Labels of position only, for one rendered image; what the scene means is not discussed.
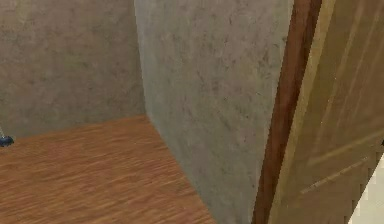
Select light brown wooden room door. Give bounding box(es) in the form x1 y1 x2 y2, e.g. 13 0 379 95
268 0 384 224

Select dark blue chair foot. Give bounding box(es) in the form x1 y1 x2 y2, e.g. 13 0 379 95
0 126 15 148

